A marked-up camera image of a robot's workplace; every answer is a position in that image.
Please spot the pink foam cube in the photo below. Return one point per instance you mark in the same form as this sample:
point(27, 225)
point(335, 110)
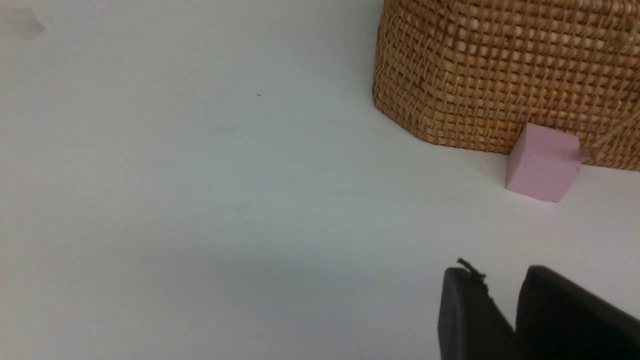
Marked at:
point(543, 164)

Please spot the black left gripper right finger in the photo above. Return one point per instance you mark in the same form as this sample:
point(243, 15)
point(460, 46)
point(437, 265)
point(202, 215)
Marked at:
point(558, 319)

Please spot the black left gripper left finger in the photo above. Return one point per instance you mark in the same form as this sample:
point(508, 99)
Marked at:
point(470, 324)

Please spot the woven rattan basket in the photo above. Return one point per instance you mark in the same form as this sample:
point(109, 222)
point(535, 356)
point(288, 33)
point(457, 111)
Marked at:
point(471, 74)

